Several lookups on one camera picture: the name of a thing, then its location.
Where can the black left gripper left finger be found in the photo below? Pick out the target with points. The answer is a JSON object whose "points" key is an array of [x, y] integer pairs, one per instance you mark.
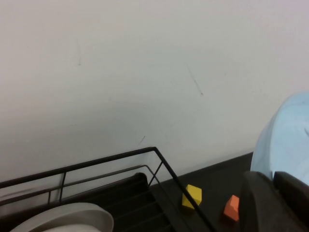
{"points": [[258, 205]]}

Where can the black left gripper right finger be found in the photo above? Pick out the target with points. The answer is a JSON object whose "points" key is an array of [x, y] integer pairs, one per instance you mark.
{"points": [[297, 205]]}

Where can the orange cube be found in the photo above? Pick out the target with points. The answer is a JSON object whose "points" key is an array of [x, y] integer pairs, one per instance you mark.
{"points": [[232, 209]]}

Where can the light blue round plate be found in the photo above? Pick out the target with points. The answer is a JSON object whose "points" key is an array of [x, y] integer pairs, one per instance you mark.
{"points": [[285, 140]]}

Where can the yellow cube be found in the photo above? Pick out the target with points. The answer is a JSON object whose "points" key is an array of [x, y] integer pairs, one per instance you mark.
{"points": [[192, 197]]}

